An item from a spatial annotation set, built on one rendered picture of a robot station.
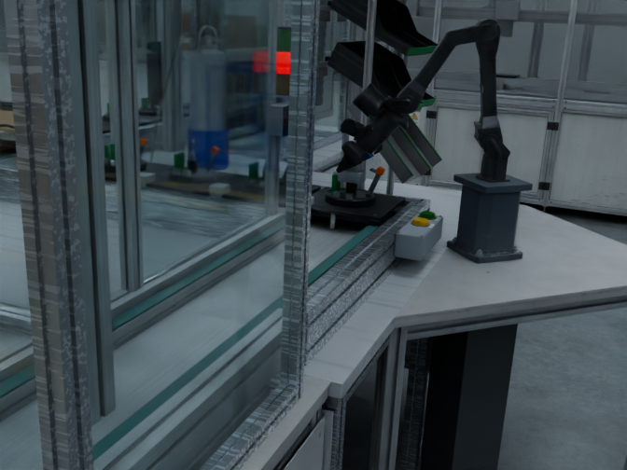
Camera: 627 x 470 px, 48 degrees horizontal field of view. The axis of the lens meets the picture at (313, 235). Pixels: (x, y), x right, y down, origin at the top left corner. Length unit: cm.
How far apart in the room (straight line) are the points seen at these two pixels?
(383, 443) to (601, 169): 440
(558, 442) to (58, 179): 243
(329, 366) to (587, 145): 468
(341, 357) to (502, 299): 48
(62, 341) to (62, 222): 10
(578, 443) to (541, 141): 336
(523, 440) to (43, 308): 233
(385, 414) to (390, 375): 10
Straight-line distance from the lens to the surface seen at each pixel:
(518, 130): 580
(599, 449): 285
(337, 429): 128
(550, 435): 285
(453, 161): 592
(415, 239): 168
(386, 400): 159
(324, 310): 131
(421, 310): 153
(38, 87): 56
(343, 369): 126
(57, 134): 58
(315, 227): 185
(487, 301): 162
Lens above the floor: 145
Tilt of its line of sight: 17 degrees down
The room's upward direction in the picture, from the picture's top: 3 degrees clockwise
